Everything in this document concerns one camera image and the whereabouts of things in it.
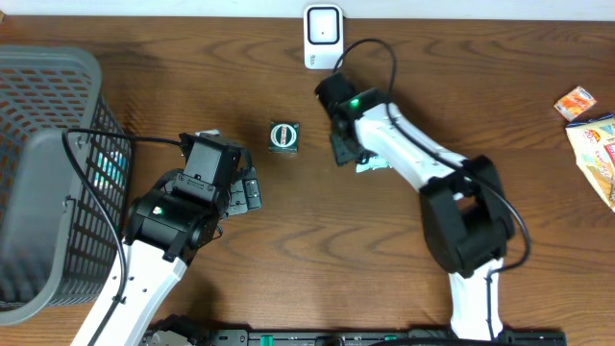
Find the teal wet wipes pack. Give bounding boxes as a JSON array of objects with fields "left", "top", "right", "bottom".
[{"left": 356, "top": 157, "right": 391, "bottom": 173}]

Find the green Zam-Buk box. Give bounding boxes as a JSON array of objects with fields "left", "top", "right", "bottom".
[{"left": 268, "top": 122, "right": 300, "bottom": 154}]

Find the orange tissue pack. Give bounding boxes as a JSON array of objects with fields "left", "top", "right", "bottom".
[{"left": 553, "top": 86, "right": 597, "bottom": 121}]

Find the yellow snack bag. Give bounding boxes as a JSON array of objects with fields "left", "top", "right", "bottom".
[{"left": 565, "top": 113, "right": 614, "bottom": 210}]

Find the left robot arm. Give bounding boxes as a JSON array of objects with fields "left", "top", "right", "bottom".
[{"left": 73, "top": 131, "right": 261, "bottom": 345}]

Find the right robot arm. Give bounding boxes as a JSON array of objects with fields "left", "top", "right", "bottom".
[{"left": 314, "top": 72, "right": 514, "bottom": 341}]

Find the white barcode scanner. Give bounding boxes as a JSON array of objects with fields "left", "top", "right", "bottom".
[{"left": 304, "top": 4, "right": 344, "bottom": 70}]

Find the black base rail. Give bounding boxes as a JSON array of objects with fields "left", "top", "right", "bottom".
[{"left": 138, "top": 327, "right": 568, "bottom": 346}]

